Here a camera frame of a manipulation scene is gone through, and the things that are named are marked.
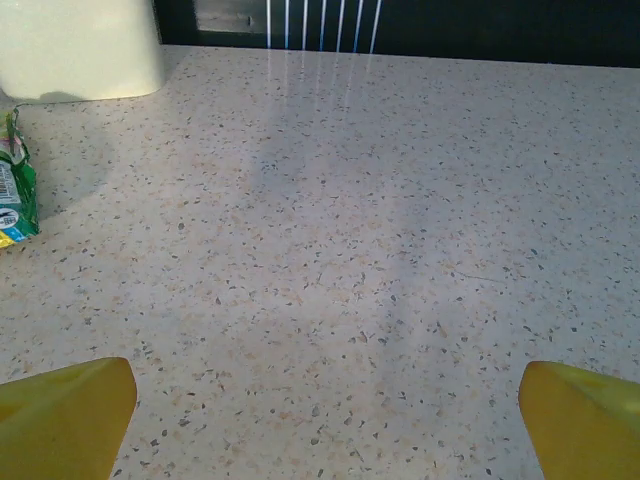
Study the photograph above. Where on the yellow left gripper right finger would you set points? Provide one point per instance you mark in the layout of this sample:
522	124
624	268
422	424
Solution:
585	430

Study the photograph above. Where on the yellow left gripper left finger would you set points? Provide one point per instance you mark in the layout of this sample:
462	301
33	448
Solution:
60	425

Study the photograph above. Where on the green snack packet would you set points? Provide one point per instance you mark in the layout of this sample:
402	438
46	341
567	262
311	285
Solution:
17	200

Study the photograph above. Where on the cream knife block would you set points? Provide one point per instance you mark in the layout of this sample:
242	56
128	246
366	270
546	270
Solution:
80	45

